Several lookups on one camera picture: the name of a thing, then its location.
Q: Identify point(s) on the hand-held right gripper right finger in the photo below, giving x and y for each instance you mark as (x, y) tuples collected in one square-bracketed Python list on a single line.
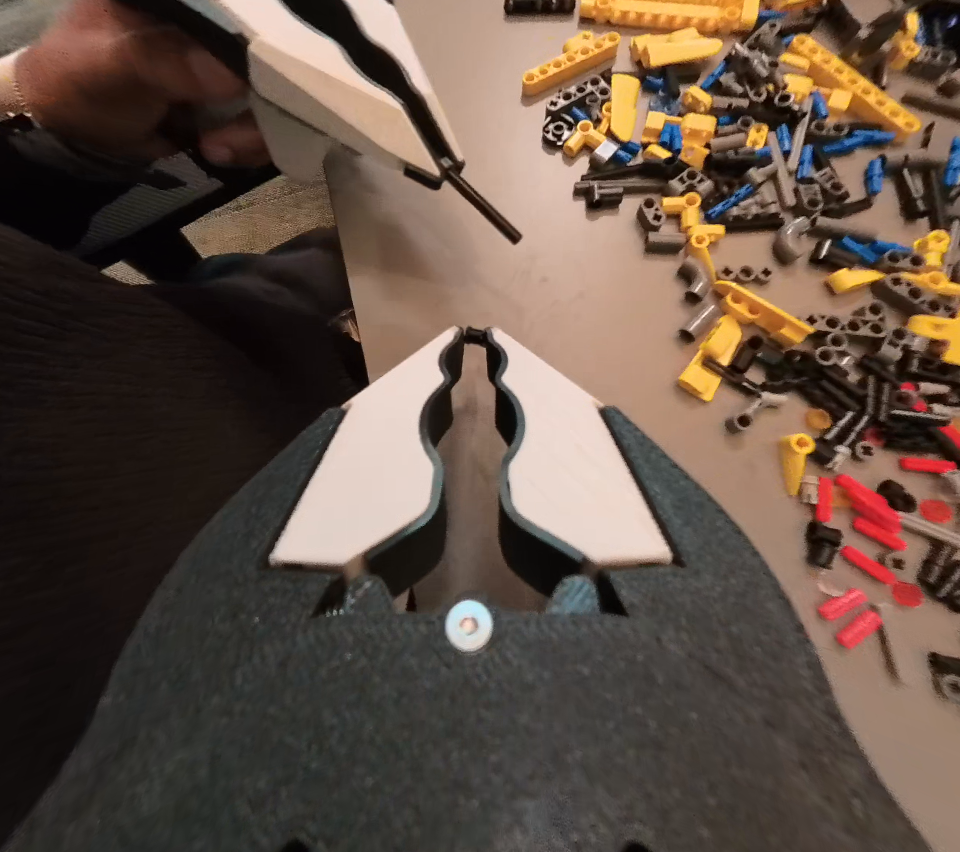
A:
[(577, 492)]

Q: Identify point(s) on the person's left hand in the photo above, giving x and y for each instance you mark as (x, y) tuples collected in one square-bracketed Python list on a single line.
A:
[(112, 79)]

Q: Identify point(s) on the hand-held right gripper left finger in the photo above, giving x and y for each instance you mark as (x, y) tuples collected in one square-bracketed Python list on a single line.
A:
[(360, 492)]

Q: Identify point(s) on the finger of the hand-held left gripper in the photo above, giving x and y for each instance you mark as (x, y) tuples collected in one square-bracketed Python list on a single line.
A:
[(375, 11), (300, 71)]

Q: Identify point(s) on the thin black axle rod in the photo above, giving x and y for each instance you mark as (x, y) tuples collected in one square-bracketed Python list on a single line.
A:
[(484, 206)]

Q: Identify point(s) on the person's black sweater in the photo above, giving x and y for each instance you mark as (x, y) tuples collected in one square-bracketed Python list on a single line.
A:
[(150, 417)]

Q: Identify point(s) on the small black bush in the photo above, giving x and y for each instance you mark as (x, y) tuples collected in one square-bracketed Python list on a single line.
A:
[(475, 334)]

